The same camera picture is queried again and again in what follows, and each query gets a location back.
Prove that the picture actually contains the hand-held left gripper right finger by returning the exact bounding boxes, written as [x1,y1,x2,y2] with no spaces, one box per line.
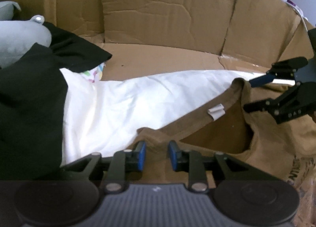
[168,140,280,192]

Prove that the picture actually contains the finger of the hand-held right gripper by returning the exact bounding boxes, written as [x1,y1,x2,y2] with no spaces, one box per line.
[249,57,309,87]
[243,82,316,124]

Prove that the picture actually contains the brown printed t-shirt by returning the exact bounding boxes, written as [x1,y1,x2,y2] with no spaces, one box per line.
[133,77,316,218]

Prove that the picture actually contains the purple white detergent pouch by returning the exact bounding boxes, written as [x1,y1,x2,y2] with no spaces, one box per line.
[284,0,307,20]

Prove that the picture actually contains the flattened cardboard sheet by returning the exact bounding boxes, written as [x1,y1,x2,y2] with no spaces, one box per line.
[0,0,316,82]

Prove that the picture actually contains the white multicolour patterned cloth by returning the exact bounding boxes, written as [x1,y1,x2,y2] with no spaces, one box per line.
[83,63,106,83]

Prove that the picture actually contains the cream bear printed bedsheet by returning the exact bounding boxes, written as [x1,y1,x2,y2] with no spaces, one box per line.
[59,68,297,166]

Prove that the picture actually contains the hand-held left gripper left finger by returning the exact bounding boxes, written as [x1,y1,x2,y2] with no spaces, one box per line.
[62,142,147,192]

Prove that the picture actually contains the black garment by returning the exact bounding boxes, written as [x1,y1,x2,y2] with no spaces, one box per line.
[0,21,113,181]

